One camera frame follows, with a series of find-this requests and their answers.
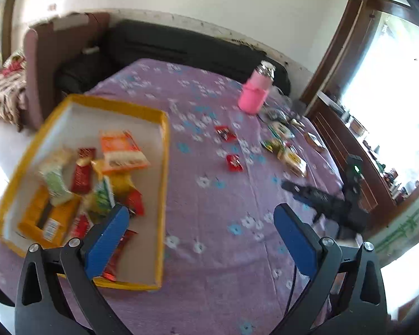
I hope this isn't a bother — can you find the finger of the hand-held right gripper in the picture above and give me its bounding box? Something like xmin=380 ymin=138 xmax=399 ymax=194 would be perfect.
xmin=281 ymin=180 xmax=322 ymax=213

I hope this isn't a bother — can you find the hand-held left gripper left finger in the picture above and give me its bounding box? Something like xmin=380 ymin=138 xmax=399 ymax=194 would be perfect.
xmin=14 ymin=204 xmax=133 ymax=335

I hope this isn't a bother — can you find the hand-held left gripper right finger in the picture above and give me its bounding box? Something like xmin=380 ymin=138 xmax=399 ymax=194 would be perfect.
xmin=272 ymin=203 xmax=388 ymax=335

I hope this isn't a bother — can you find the dark red snack packet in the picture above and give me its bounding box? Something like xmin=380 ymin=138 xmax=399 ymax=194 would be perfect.
xmin=101 ymin=230 xmax=137 ymax=281

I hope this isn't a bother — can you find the red stick snack packet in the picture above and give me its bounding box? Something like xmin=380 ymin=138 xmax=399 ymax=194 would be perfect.
xmin=71 ymin=147 xmax=96 ymax=194

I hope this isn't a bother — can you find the light green snack packet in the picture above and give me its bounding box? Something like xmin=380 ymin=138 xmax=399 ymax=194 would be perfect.
xmin=38 ymin=148 xmax=75 ymax=206

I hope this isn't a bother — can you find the orange snack packet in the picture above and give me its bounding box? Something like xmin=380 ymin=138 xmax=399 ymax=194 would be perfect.
xmin=99 ymin=131 xmax=150 ymax=174

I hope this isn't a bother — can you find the yellow cardboard box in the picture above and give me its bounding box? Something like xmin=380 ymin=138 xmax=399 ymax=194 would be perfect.
xmin=0 ymin=94 xmax=171 ymax=292

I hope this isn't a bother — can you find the beige snack packet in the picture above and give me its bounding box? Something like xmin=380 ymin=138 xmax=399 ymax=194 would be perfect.
xmin=277 ymin=148 xmax=307 ymax=177

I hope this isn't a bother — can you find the small tan box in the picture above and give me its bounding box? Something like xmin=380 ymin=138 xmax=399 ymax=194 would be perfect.
xmin=304 ymin=133 xmax=325 ymax=152

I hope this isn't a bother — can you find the green print cloth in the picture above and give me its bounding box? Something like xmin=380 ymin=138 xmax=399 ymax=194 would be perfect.
xmin=370 ymin=188 xmax=419 ymax=266

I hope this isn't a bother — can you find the yellow green snack packet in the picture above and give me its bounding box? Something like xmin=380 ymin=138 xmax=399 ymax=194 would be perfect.
xmin=261 ymin=140 xmax=287 ymax=152

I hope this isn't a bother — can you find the brown wooden dresser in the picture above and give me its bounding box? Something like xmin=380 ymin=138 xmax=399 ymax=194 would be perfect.
xmin=300 ymin=92 xmax=399 ymax=224

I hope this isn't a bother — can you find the flat yellow packet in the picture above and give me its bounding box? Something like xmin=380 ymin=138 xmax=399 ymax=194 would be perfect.
xmin=17 ymin=185 xmax=81 ymax=248

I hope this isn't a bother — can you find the green and white packet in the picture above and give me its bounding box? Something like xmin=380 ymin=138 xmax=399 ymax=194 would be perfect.
xmin=268 ymin=123 xmax=294 ymax=138

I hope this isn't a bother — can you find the dark silver packet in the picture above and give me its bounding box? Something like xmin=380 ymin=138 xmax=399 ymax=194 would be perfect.
xmin=260 ymin=109 xmax=289 ymax=123

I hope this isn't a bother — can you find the red candy packet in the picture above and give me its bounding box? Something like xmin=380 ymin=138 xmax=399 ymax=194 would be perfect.
xmin=215 ymin=126 xmax=236 ymax=142

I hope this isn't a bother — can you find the pink sleeved bottle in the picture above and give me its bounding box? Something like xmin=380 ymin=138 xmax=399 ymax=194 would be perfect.
xmin=238 ymin=61 xmax=276 ymax=115

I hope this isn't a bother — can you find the bright window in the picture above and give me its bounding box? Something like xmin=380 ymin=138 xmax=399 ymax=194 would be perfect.
xmin=339 ymin=10 xmax=419 ymax=189

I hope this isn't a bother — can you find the red striped blanket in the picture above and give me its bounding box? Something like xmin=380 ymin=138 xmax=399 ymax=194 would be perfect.
xmin=0 ymin=52 xmax=28 ymax=126

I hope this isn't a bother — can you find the brown armchair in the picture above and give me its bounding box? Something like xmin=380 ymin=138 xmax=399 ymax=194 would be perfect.
xmin=23 ymin=12 xmax=110 ymax=133

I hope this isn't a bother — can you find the black sofa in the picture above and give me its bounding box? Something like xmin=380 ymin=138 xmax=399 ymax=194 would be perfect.
xmin=56 ymin=19 xmax=291 ymax=95

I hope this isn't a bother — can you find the black cable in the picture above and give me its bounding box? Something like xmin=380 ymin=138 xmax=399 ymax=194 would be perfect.
xmin=283 ymin=267 xmax=298 ymax=325

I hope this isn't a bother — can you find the brown wooden door frame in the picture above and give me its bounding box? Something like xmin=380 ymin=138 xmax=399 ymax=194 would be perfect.
xmin=300 ymin=0 xmax=411 ymax=112

